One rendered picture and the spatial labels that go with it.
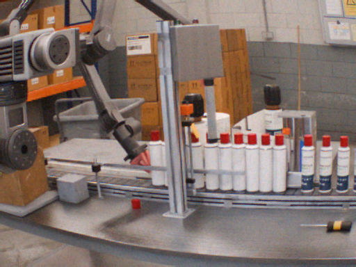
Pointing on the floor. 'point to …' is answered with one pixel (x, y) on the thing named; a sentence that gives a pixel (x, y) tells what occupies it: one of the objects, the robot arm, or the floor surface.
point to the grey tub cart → (127, 108)
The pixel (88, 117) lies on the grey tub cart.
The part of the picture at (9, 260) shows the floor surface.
